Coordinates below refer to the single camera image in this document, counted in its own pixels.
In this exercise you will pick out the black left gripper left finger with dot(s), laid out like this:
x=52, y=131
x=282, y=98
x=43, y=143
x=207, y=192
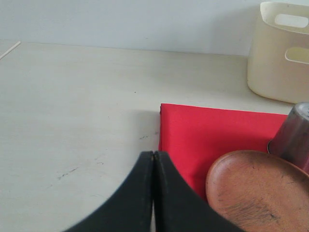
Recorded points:
x=129, y=209

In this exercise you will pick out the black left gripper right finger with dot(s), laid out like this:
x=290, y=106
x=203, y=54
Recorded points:
x=177, y=207

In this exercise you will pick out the red table cloth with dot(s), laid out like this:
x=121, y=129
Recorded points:
x=194, y=137

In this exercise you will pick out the round brown wooden plate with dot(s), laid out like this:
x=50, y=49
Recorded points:
x=259, y=192

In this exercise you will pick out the upturned steel cup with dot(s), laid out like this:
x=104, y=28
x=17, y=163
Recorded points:
x=291, y=141

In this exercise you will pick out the cream plastic bin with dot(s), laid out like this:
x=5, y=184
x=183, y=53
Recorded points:
x=278, y=62

